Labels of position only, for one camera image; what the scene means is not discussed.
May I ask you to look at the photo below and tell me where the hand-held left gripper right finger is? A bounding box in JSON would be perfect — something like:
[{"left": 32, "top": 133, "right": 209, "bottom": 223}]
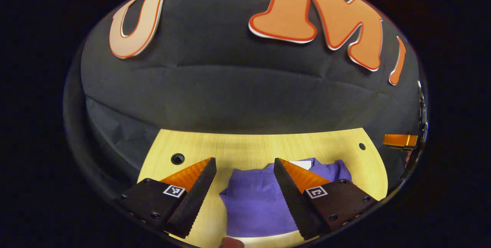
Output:
[{"left": 274, "top": 158, "right": 379, "bottom": 241}]

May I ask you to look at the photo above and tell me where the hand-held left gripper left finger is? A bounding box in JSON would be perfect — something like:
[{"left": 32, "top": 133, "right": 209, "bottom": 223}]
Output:
[{"left": 114, "top": 158, "right": 217, "bottom": 240}]

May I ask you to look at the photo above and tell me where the purple button shirt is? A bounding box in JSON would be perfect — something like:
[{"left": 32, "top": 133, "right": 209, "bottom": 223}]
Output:
[{"left": 219, "top": 158, "right": 353, "bottom": 238}]

